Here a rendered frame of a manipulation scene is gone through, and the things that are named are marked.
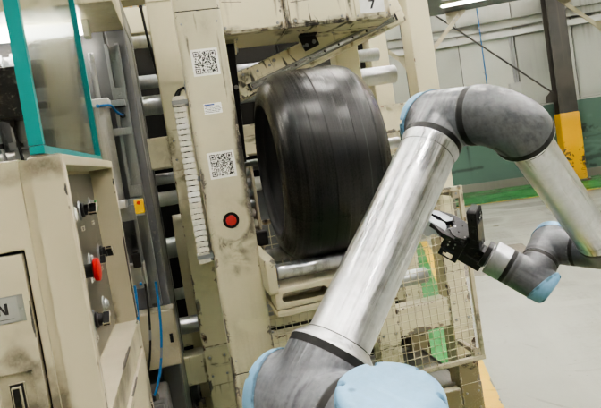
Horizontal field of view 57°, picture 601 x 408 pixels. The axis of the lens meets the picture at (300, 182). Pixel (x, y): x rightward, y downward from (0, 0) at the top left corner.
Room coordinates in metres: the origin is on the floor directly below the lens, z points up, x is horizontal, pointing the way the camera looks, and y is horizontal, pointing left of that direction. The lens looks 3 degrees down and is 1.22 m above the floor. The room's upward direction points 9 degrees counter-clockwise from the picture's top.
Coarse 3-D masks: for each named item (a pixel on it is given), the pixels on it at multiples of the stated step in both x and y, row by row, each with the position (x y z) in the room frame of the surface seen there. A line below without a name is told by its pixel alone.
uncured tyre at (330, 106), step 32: (256, 96) 1.74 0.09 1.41; (288, 96) 1.50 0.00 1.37; (320, 96) 1.49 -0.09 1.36; (352, 96) 1.50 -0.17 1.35; (256, 128) 1.83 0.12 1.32; (288, 128) 1.45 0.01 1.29; (320, 128) 1.44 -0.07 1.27; (352, 128) 1.46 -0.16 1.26; (384, 128) 1.51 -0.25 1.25; (288, 160) 1.44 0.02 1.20; (320, 160) 1.42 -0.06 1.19; (352, 160) 1.44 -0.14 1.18; (384, 160) 1.47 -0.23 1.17; (288, 192) 1.46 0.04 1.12; (320, 192) 1.43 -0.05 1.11; (352, 192) 1.45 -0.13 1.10; (288, 224) 1.52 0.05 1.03; (320, 224) 1.46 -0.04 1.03; (352, 224) 1.49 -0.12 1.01
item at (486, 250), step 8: (456, 224) 1.45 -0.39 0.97; (464, 224) 1.45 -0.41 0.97; (456, 232) 1.42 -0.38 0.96; (464, 232) 1.43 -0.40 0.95; (448, 240) 1.44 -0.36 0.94; (456, 240) 1.42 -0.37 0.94; (464, 240) 1.41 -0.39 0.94; (440, 248) 1.45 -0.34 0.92; (448, 248) 1.45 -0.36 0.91; (456, 248) 1.42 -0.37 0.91; (464, 248) 1.43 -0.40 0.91; (480, 248) 1.42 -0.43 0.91; (488, 248) 1.39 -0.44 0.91; (456, 256) 1.43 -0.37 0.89; (464, 256) 1.44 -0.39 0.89; (472, 256) 1.43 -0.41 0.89; (480, 256) 1.42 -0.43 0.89; (488, 256) 1.39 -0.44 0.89; (472, 264) 1.44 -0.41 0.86; (480, 264) 1.40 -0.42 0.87
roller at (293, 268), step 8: (320, 256) 1.56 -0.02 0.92; (328, 256) 1.56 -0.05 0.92; (336, 256) 1.56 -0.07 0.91; (280, 264) 1.54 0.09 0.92; (288, 264) 1.54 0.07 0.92; (296, 264) 1.54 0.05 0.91; (304, 264) 1.54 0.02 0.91; (312, 264) 1.54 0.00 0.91; (320, 264) 1.55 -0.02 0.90; (328, 264) 1.55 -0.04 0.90; (336, 264) 1.56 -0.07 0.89; (280, 272) 1.52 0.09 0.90; (288, 272) 1.53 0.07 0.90; (296, 272) 1.53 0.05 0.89; (304, 272) 1.54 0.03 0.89; (312, 272) 1.55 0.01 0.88
